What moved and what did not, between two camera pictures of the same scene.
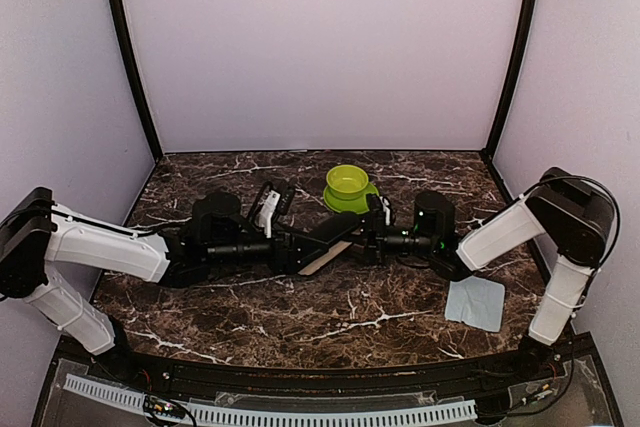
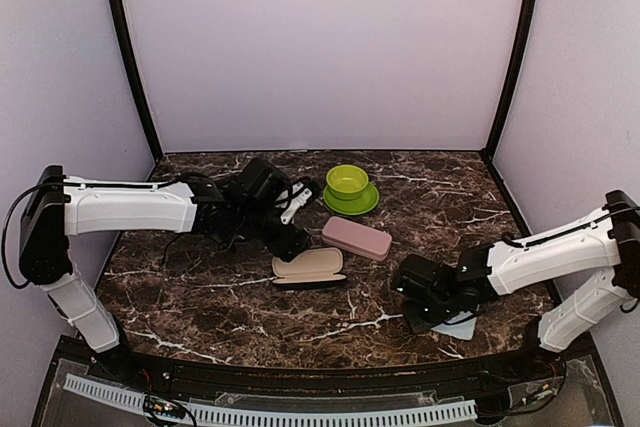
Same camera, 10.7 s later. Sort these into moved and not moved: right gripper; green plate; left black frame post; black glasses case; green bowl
Moved: black glasses case; right gripper
Not moved: left black frame post; green plate; green bowl
